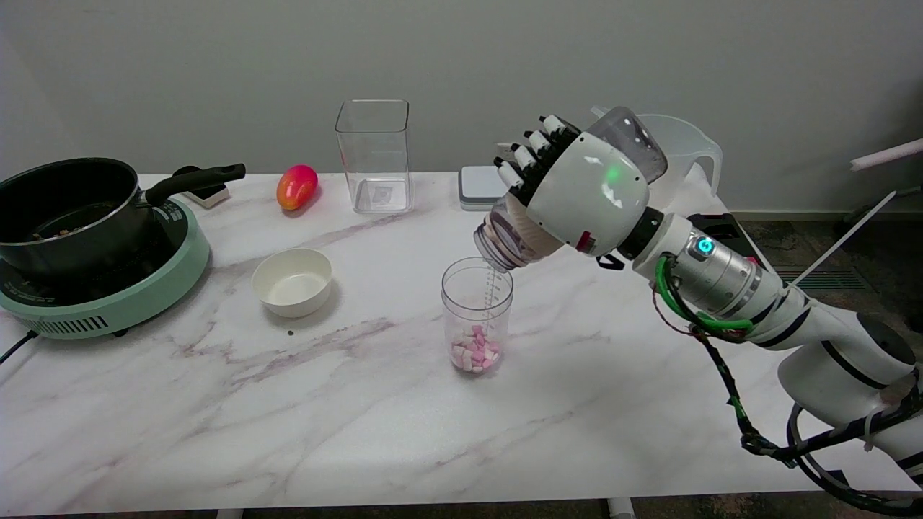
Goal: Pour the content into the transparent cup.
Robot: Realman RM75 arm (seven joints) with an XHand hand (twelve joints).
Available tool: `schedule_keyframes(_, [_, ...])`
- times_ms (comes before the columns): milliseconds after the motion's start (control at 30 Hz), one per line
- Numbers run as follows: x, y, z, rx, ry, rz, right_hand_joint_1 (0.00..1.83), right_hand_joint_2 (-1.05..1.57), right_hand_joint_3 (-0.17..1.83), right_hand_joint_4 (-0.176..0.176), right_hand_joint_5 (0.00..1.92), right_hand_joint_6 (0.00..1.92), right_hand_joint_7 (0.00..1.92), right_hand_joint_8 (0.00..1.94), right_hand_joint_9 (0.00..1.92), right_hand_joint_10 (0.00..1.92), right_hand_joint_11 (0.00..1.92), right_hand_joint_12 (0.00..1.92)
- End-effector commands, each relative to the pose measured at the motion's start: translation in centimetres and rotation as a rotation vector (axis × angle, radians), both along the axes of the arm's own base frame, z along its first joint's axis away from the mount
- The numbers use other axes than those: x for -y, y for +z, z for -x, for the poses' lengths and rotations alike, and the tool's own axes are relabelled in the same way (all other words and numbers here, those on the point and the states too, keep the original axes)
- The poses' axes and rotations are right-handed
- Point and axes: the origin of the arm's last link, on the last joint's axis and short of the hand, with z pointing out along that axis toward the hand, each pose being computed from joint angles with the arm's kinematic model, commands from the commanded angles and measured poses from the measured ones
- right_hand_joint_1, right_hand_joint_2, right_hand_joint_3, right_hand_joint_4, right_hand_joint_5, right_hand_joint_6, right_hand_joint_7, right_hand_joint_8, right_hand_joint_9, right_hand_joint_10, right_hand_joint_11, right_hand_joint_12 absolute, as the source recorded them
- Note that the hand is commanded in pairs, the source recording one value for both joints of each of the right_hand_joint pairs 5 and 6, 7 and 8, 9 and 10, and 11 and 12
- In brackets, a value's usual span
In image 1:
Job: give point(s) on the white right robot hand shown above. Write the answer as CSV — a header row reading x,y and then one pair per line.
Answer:
x,y
588,191

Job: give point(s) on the transparent bottle with beige sleeve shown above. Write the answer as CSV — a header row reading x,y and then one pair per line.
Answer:
x,y
508,238

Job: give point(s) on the pink white candies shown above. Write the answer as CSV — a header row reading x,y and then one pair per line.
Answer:
x,y
474,349

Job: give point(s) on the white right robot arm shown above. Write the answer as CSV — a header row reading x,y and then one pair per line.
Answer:
x,y
815,339

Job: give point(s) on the round transparent measuring cup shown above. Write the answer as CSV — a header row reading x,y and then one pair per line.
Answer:
x,y
477,303

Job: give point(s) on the grey white kitchen scale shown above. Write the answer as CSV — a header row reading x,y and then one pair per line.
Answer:
x,y
477,186

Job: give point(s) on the transparent plastic pitcher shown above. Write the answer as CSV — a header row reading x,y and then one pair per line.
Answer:
x,y
692,148

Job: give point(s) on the black box with red label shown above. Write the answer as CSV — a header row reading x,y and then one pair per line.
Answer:
x,y
728,225

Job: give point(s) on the tall square transparent container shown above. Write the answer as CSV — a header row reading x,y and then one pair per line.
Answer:
x,y
373,158

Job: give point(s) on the floor vent grille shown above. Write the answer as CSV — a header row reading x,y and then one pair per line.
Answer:
x,y
836,279

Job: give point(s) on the red yellow mango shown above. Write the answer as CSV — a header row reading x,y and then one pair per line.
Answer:
x,y
296,187

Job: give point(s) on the grey curved metal leg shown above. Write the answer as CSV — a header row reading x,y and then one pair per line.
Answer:
x,y
883,199

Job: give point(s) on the white foam tube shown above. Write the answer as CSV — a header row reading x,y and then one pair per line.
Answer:
x,y
887,154

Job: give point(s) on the white ceramic bowl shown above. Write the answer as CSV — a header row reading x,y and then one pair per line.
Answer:
x,y
292,282

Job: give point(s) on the white table leg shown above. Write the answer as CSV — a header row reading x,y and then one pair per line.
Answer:
x,y
620,509
229,514

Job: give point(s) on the green induction cooker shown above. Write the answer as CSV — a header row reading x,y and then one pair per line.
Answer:
x,y
155,281

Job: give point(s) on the white wall socket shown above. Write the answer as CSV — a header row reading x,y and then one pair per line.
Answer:
x,y
502,148

